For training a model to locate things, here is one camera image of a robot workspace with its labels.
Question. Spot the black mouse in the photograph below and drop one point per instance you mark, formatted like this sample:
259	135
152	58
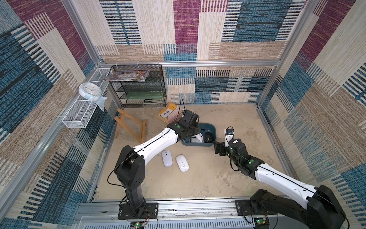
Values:
209	137

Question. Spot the yellow English textbook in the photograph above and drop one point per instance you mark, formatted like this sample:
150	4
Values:
170	113

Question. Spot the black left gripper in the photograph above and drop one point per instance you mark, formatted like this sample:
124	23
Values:
197	130

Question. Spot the white round clock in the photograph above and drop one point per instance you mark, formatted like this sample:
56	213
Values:
90	91

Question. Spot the white wire wall basket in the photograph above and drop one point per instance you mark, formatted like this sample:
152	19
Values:
81	110

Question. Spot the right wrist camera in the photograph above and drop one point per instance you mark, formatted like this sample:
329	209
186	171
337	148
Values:
229	135

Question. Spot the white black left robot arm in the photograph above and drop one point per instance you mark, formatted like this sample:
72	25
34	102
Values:
130	166

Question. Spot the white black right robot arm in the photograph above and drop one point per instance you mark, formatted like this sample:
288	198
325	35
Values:
315	207

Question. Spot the wooden tabletop easel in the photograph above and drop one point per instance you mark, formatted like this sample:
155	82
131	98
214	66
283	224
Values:
122	120

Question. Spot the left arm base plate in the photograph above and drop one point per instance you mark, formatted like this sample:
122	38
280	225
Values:
147	210

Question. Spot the silver grey mouse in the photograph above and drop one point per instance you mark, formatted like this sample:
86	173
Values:
197	139

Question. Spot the black stapler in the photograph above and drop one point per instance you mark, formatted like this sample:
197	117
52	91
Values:
152	101

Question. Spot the white oval mouse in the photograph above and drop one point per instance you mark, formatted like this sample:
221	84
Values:
182	163

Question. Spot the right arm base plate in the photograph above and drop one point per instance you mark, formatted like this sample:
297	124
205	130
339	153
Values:
246	207

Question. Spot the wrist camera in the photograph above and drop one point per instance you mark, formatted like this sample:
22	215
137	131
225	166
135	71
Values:
229	135
189	119

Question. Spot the black mesh shelf rack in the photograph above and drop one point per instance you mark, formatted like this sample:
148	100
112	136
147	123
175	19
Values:
155	82

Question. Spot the teal storage box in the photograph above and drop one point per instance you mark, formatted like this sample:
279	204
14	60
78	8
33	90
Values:
204	127

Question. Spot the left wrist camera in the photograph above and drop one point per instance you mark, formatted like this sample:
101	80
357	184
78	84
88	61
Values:
189	119

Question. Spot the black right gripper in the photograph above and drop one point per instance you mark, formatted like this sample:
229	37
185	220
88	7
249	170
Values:
222	147

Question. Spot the colourful magazine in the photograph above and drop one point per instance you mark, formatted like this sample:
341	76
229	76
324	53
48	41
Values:
128	76

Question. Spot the green flat case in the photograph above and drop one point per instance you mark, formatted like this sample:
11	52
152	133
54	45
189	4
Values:
144	95

